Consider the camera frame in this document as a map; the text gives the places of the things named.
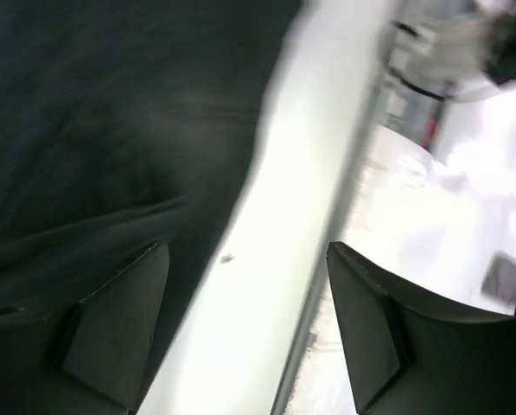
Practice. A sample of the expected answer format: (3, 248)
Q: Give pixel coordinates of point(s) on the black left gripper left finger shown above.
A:
(82, 349)

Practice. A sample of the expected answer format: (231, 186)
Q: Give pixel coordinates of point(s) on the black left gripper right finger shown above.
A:
(409, 350)

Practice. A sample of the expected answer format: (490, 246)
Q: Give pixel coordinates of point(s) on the black denim trousers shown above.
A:
(123, 123)

